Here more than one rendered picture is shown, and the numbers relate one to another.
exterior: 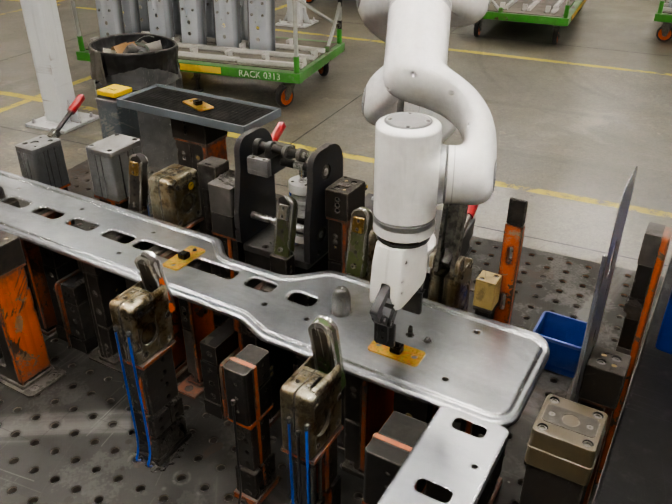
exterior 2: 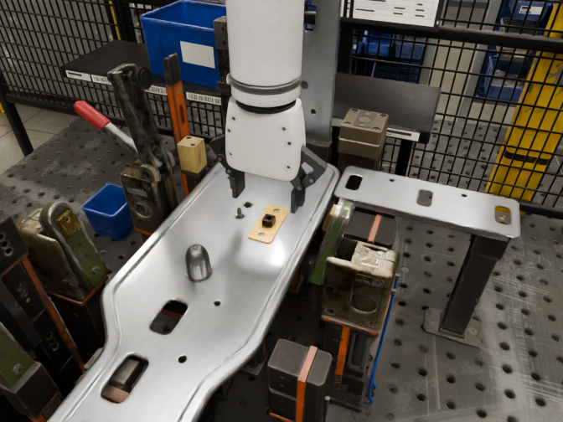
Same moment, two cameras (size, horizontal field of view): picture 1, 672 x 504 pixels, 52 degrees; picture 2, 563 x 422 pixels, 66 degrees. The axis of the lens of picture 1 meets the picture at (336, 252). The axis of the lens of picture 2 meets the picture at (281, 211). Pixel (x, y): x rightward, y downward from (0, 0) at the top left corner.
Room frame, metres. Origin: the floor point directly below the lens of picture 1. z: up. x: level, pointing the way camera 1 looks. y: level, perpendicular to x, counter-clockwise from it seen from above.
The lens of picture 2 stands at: (0.89, 0.40, 1.44)
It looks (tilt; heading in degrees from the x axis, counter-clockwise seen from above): 40 degrees down; 261
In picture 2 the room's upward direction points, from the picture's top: straight up
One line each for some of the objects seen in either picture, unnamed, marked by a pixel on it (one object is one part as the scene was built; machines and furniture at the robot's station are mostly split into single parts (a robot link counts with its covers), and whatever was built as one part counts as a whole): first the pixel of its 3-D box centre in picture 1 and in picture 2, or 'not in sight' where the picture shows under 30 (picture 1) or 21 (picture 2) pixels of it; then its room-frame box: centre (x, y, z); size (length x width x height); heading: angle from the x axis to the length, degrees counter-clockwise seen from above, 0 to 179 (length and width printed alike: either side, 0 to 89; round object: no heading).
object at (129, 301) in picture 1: (152, 374); not in sight; (0.93, 0.32, 0.87); 0.12 x 0.09 x 0.35; 150
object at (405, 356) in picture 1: (396, 348); (269, 220); (0.83, -0.09, 1.01); 0.08 x 0.04 x 0.01; 60
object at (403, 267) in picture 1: (401, 261); (266, 130); (0.83, -0.09, 1.16); 0.10 x 0.07 x 0.11; 150
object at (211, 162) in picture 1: (220, 242); not in sight; (1.34, 0.26, 0.90); 0.05 x 0.05 x 0.40; 60
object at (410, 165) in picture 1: (409, 167); (265, 12); (0.83, -0.10, 1.31); 0.09 x 0.08 x 0.13; 82
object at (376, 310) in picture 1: (386, 296); (298, 158); (0.79, -0.07, 1.13); 0.08 x 0.01 x 0.06; 150
